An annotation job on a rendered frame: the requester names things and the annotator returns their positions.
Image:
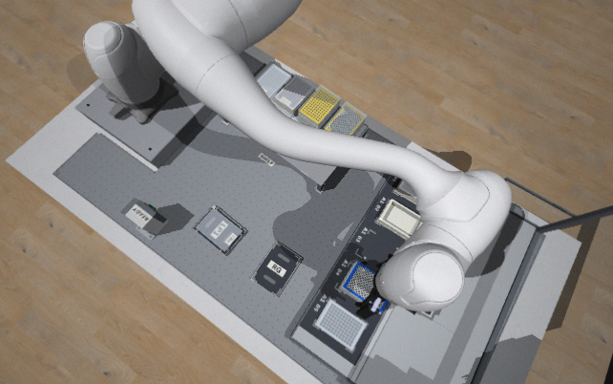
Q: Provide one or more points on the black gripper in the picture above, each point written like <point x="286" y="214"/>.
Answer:
<point x="372" y="307"/>

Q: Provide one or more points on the white one-well reservoir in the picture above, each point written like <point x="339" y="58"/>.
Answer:
<point x="399" y="219"/>

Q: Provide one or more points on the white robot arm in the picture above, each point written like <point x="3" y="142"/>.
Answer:
<point x="196" y="42"/>

